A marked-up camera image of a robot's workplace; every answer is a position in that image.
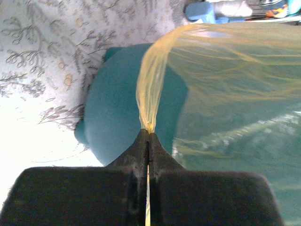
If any teal trash bin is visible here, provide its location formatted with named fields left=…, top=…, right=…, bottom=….
left=75, top=44, right=188, bottom=165

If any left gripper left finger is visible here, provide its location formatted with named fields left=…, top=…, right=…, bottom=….
left=106, top=129, right=149, bottom=226

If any blue flat mop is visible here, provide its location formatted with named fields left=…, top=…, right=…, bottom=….
left=184, top=0, right=265, bottom=24

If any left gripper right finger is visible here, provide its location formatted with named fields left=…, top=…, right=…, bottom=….
left=149, top=133, right=185, bottom=226

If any yellow trash bag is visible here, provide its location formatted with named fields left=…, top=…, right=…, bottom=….
left=136, top=22, right=301, bottom=226

